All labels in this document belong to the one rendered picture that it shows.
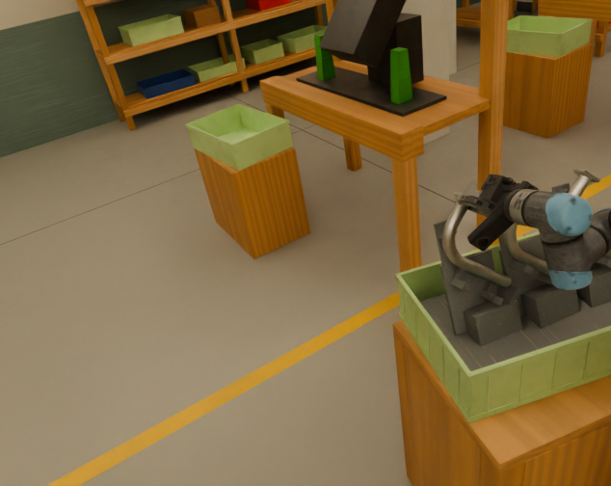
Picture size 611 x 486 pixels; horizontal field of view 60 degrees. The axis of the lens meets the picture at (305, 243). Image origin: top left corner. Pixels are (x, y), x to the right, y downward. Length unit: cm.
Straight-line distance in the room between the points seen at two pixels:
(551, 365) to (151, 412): 188
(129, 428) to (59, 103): 484
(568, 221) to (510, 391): 48
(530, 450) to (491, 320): 33
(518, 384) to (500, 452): 16
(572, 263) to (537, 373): 35
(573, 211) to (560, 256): 10
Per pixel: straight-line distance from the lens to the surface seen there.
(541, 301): 152
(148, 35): 641
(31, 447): 289
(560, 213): 106
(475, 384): 129
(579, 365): 145
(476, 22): 755
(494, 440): 137
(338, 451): 232
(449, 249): 134
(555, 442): 140
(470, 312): 147
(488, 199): 123
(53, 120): 691
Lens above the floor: 189
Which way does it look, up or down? 33 degrees down
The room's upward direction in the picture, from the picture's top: 11 degrees counter-clockwise
